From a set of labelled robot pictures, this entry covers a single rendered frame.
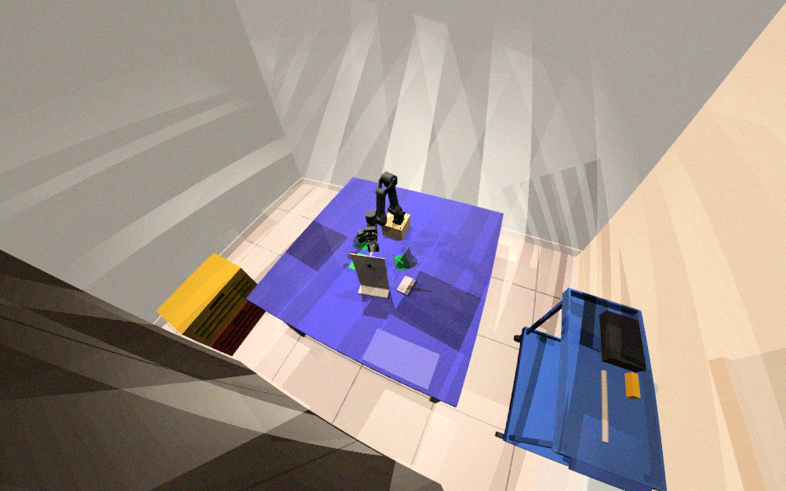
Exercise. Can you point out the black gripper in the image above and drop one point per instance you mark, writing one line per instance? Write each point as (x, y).
(371, 239)

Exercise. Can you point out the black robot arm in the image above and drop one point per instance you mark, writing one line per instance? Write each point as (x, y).
(378, 216)

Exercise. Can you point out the white rectangular block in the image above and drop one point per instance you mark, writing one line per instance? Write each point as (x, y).
(406, 285)

